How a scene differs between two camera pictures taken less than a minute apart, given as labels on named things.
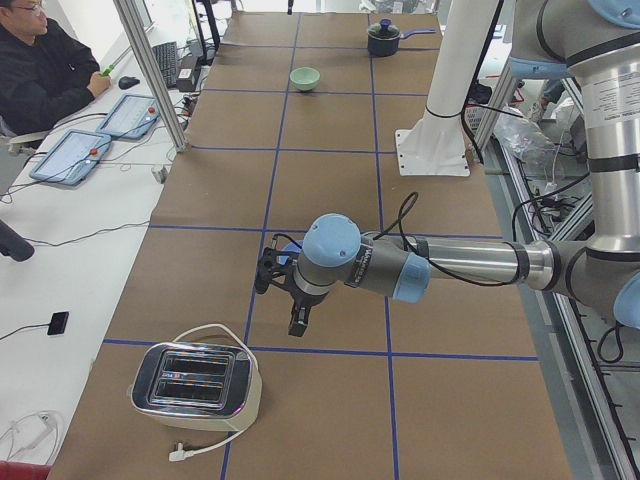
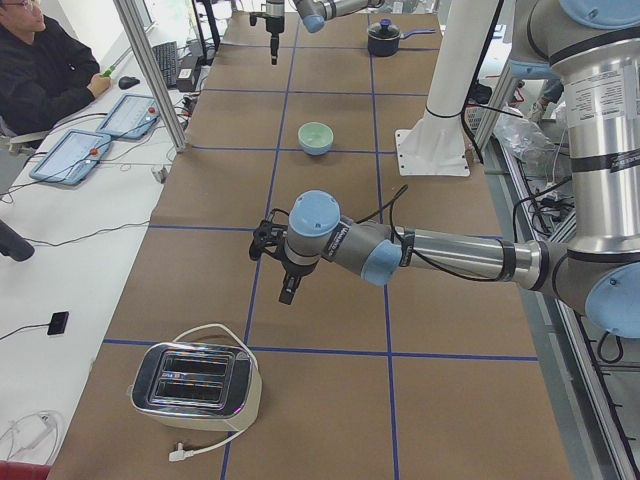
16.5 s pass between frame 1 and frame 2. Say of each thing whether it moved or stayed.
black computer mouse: stayed
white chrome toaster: stayed
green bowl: moved
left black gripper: moved
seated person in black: stayed
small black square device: stayed
